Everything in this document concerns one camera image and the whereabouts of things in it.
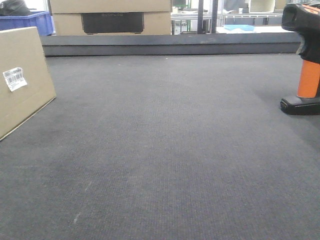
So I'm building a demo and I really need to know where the brown cardboard package box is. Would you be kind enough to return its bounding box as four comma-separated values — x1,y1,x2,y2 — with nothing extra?
0,27,56,140

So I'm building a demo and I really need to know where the orange black barcode scanner gun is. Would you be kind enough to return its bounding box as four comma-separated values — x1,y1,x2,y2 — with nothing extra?
280,0,320,115

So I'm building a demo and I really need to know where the lower carton with black print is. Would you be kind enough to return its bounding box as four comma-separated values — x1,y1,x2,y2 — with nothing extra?
52,12,172,36

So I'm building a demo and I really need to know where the light blue plastic tray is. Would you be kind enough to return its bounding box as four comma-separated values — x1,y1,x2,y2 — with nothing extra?
223,24,255,32

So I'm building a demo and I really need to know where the beige bin on shelf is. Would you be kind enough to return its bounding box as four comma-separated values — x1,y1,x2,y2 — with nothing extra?
248,0,275,14

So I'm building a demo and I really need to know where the white barcode label sticker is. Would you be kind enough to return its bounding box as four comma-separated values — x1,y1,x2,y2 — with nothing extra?
2,67,28,92

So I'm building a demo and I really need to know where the blue plastic crate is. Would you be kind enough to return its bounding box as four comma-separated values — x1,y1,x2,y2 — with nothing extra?
0,11,55,36

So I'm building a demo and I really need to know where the black cap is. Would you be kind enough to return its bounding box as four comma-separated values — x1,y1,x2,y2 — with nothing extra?
0,0,31,16

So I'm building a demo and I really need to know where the left black vertical post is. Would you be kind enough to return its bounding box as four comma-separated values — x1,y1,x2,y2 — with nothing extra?
197,0,204,35

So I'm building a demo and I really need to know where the black vertical post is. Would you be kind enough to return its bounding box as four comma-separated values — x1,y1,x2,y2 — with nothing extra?
197,0,204,35
211,0,219,34

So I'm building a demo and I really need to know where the metal workbench shelf frame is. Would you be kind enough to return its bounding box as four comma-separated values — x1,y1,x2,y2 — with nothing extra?
170,11,283,27

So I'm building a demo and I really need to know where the right black vertical post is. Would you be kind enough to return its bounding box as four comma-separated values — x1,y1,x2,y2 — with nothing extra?
211,0,219,34

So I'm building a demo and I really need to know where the grey raised table edge rail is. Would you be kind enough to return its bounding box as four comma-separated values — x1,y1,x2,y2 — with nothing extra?
40,32,301,57

